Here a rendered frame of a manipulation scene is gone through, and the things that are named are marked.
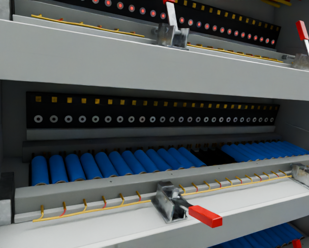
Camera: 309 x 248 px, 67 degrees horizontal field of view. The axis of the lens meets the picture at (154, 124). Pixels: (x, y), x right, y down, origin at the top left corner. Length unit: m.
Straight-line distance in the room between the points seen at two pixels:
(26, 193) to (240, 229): 0.26
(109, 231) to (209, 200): 0.14
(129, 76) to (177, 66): 0.06
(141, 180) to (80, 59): 0.15
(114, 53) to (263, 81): 0.21
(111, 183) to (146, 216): 0.05
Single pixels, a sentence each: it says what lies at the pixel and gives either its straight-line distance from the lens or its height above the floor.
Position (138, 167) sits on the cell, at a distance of 0.33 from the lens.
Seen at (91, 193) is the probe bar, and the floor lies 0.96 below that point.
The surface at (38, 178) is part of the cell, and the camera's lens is 0.30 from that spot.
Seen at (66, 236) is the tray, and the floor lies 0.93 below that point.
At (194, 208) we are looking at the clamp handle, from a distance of 0.24.
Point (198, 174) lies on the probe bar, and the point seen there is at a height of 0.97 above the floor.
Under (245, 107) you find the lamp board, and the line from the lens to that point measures 0.55.
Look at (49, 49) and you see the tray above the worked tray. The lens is 0.22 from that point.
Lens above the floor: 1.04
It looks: 1 degrees down
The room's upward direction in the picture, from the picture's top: straight up
